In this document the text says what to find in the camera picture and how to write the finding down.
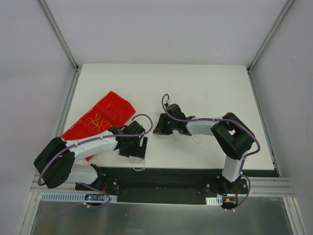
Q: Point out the left white cable duct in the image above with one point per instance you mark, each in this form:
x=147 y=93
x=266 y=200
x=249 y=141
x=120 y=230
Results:
x=77 y=197

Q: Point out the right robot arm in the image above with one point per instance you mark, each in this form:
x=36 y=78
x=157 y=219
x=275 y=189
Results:
x=234 y=138

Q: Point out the white cable duct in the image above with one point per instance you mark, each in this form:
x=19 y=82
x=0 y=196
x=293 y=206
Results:
x=77 y=197
x=214 y=201

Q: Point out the aluminium frame post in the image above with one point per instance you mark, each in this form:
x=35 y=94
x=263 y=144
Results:
x=58 y=34
x=271 y=33

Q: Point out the left aluminium frame post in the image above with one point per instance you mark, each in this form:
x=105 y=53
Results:
x=58 y=34

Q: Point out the right white cable duct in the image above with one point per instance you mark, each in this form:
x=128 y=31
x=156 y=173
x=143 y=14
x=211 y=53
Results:
x=214 y=201

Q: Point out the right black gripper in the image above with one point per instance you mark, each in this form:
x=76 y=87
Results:
x=165 y=124

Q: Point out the right aluminium frame post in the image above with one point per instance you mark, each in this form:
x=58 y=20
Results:
x=271 y=33

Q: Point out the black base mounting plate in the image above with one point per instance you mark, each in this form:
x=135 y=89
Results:
x=159 y=185

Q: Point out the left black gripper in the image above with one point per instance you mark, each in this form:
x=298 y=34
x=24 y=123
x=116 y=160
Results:
x=134 y=149

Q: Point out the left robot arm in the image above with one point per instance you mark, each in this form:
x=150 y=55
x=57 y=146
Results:
x=58 y=163

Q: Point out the red plastic divided tray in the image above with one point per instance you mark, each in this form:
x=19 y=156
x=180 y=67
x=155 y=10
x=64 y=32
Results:
x=112 y=110

